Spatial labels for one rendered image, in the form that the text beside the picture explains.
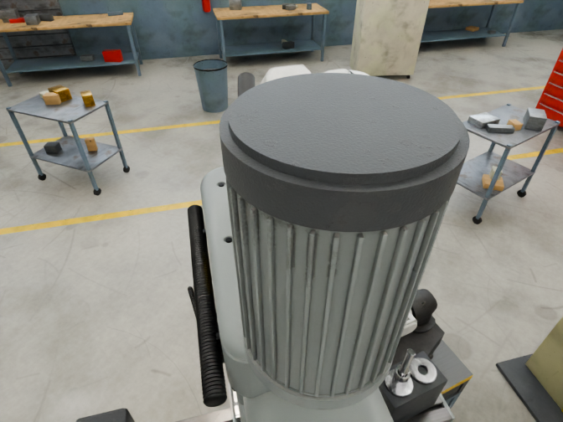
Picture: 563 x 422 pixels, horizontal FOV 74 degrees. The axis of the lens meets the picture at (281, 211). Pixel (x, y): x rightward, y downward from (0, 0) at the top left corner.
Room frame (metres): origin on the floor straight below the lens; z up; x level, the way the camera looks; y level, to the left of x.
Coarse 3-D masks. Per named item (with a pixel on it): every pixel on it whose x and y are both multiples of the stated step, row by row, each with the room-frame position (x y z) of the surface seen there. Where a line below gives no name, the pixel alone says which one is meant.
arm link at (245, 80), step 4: (244, 72) 0.73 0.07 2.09; (240, 76) 0.73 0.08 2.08; (244, 76) 0.73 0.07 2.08; (248, 76) 0.73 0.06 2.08; (252, 76) 0.73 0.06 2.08; (240, 80) 0.72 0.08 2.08; (244, 80) 0.72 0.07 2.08; (248, 80) 0.72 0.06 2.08; (252, 80) 0.72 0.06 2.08; (240, 84) 0.71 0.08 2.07; (244, 84) 0.71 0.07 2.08; (248, 84) 0.71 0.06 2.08; (252, 84) 0.72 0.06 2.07; (260, 84) 0.72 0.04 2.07; (240, 88) 0.71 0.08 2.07; (244, 88) 0.70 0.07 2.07; (248, 88) 0.70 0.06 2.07; (240, 92) 0.70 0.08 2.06
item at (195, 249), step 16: (192, 208) 0.66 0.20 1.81; (192, 224) 0.61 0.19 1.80; (192, 240) 0.56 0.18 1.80; (192, 256) 0.52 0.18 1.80; (208, 256) 0.53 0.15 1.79; (208, 272) 0.48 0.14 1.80; (208, 288) 0.44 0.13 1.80; (208, 304) 0.40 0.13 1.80; (208, 320) 0.37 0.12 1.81; (208, 336) 0.34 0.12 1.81; (208, 352) 0.31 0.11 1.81; (208, 368) 0.28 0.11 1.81; (208, 384) 0.26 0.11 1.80; (224, 384) 0.27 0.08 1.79; (208, 400) 0.24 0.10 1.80; (224, 400) 0.25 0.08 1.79
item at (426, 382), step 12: (420, 360) 0.68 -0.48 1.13; (420, 372) 0.64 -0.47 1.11; (432, 372) 0.63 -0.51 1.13; (384, 384) 0.60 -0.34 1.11; (408, 384) 0.59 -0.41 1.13; (420, 384) 0.60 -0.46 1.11; (432, 384) 0.60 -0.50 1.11; (444, 384) 0.61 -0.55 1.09; (384, 396) 0.57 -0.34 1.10; (396, 396) 0.56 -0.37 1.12; (408, 396) 0.56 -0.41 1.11; (420, 396) 0.56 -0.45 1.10; (432, 396) 0.60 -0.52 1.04; (396, 408) 0.53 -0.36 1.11; (408, 408) 0.55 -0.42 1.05; (420, 408) 0.58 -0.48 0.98; (396, 420) 0.54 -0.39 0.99
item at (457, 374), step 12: (444, 348) 1.15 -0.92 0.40; (432, 360) 1.08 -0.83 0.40; (444, 360) 1.08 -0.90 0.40; (456, 360) 1.08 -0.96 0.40; (444, 372) 1.01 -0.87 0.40; (456, 372) 1.01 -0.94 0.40; (468, 372) 1.01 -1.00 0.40; (456, 384) 0.95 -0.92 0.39; (444, 396) 0.95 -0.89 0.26; (456, 396) 0.99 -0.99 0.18
